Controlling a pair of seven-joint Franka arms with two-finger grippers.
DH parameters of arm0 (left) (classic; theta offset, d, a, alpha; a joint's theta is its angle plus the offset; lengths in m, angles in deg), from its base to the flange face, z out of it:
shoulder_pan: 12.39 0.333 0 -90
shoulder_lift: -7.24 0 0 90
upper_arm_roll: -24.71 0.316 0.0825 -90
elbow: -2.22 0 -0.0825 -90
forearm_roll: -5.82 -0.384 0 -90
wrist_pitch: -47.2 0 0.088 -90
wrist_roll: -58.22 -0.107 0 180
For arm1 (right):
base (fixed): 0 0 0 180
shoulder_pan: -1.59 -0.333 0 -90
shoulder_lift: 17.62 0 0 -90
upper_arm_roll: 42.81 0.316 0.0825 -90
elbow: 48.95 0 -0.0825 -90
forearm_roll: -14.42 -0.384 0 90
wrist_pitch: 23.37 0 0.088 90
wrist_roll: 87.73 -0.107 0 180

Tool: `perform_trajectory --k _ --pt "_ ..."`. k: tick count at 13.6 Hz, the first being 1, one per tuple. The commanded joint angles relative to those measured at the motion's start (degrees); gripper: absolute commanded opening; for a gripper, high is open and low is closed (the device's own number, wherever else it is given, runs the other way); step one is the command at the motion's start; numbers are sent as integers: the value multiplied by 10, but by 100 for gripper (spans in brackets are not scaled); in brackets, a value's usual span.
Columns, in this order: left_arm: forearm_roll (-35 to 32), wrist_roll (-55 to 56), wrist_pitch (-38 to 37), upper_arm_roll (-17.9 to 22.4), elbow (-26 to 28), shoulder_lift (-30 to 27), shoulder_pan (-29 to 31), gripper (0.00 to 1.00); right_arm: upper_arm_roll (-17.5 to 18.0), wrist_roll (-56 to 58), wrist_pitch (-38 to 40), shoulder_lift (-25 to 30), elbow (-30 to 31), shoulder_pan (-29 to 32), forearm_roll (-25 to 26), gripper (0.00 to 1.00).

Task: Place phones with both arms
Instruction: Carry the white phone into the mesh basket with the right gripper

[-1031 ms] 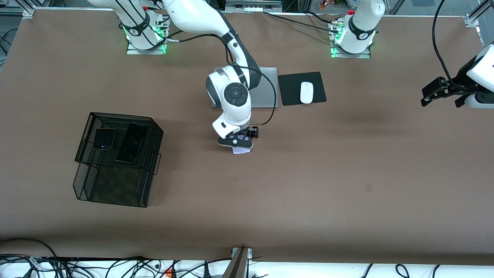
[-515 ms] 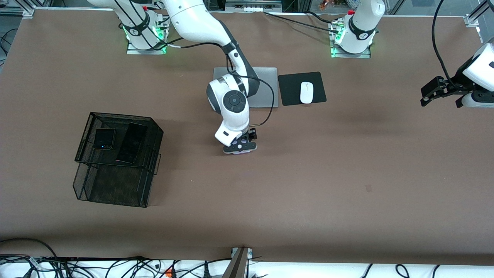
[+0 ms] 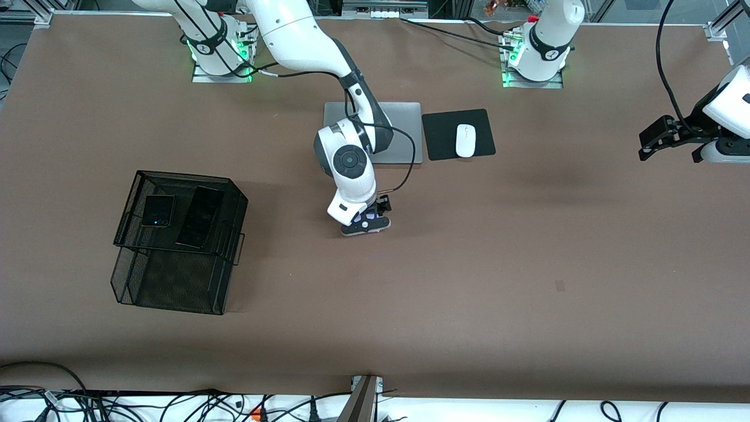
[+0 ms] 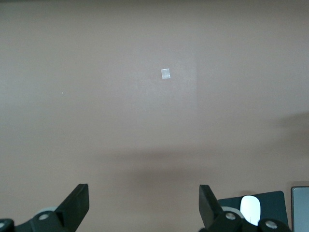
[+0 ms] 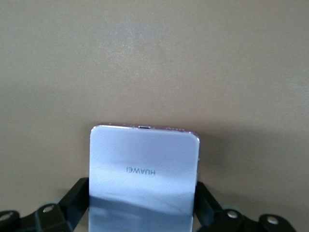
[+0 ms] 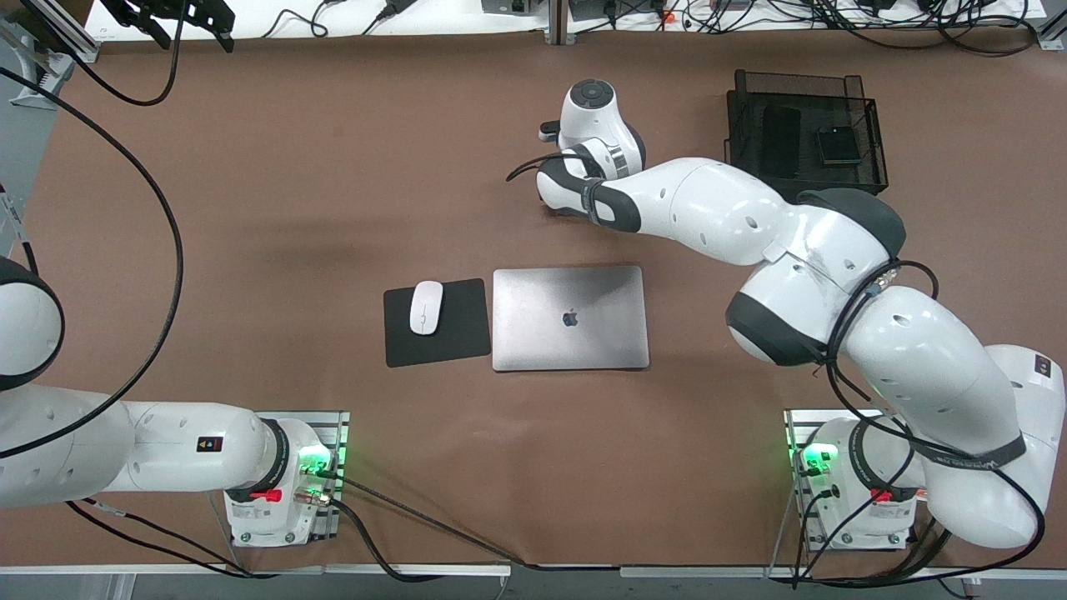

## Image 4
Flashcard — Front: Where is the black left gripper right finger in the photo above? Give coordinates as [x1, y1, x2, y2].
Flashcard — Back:
[198, 185, 292, 232]

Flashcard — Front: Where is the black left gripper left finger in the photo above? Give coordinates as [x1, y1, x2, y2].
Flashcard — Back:
[0, 183, 90, 232]

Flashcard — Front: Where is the white computer mouse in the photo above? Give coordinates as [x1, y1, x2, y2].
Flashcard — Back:
[240, 195, 262, 227]

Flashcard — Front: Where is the black mouse pad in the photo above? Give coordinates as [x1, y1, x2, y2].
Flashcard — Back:
[217, 190, 291, 232]

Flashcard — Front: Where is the silver laptop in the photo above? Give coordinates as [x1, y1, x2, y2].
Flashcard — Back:
[291, 186, 309, 232]

